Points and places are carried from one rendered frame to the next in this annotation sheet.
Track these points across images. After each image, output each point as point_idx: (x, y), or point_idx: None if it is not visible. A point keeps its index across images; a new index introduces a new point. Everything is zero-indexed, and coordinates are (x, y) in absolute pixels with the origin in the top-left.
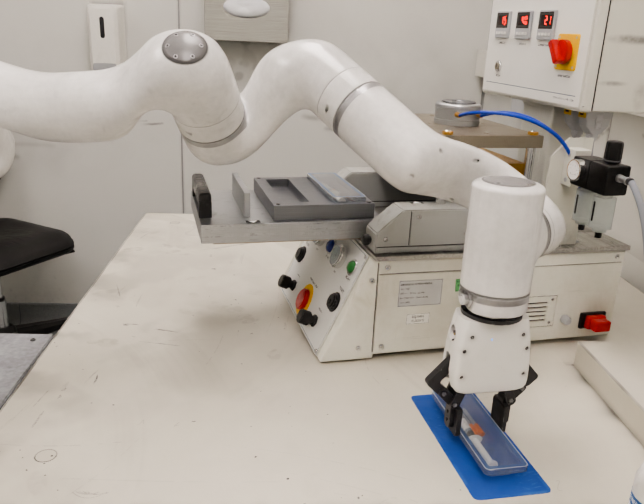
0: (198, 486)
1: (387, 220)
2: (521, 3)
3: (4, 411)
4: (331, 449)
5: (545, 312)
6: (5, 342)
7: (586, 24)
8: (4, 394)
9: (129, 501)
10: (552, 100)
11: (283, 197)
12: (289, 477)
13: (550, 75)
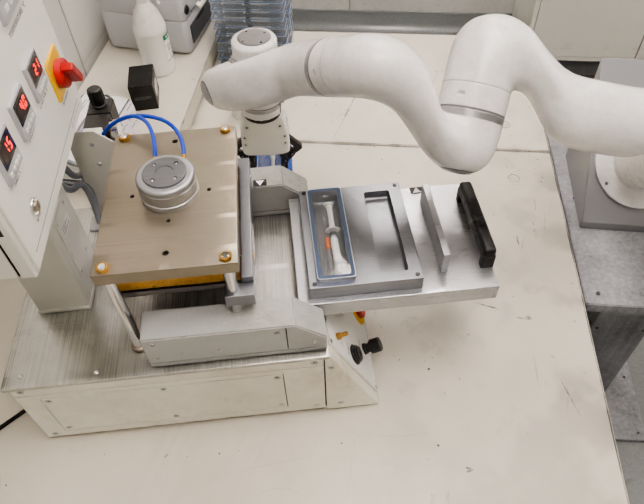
0: (426, 157)
1: (294, 175)
2: (1, 96)
3: (560, 211)
4: (356, 175)
5: None
6: (619, 290)
7: (49, 28)
8: (571, 227)
9: None
10: (73, 130)
11: (386, 239)
12: (380, 160)
13: (61, 115)
